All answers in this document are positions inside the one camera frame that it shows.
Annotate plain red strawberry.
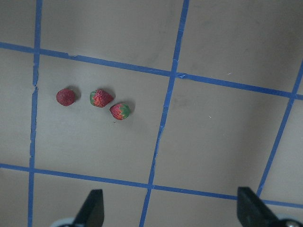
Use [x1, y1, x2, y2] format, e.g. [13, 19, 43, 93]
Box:
[56, 88, 76, 106]

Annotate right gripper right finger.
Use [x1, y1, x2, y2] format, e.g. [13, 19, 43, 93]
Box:
[237, 187, 281, 227]

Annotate strawberry with green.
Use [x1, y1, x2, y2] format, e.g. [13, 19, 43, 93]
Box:
[89, 89, 114, 108]
[109, 103, 131, 120]

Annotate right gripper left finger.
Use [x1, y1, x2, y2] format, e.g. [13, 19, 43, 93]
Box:
[72, 189, 105, 227]

